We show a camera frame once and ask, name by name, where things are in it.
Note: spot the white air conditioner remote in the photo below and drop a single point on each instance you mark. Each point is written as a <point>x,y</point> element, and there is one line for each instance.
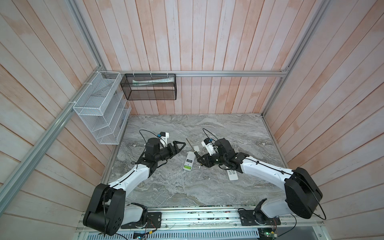
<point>233,176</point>

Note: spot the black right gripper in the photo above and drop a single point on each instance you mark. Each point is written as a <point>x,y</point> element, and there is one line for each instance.
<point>206,159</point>

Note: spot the white mesh wall shelf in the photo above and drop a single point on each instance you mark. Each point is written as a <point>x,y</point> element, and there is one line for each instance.
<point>102,108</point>

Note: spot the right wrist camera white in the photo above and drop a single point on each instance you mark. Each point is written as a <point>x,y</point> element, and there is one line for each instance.
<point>208,144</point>

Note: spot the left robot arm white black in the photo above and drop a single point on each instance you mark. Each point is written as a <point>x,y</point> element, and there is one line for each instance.
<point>107,211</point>

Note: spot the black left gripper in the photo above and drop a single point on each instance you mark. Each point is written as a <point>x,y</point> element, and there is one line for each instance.
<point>174,152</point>

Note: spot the white paper in basket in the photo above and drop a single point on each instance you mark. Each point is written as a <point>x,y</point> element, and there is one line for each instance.
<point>161,82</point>

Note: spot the white remote with green screen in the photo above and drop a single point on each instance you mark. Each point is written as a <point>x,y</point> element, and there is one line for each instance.
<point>188,165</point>

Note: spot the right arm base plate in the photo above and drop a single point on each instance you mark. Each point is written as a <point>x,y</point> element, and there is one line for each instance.
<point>254,218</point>

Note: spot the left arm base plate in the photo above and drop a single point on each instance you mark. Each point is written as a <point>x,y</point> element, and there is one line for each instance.
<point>149,220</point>

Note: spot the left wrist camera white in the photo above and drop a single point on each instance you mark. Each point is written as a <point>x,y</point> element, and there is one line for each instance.
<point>163,136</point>

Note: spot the green circuit board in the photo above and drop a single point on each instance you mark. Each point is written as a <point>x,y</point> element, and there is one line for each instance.
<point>140,236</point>

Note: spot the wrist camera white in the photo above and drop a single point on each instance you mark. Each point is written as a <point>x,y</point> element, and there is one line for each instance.
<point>208,144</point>
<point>163,136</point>

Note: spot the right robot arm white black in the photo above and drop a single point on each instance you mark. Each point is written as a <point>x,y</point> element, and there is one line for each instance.
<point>302,195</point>

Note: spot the black mesh wall basket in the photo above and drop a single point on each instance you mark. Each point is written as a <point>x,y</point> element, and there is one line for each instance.
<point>148,93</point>

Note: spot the aluminium mounting rail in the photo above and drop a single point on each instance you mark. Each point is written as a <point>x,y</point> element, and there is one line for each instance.
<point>222,217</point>

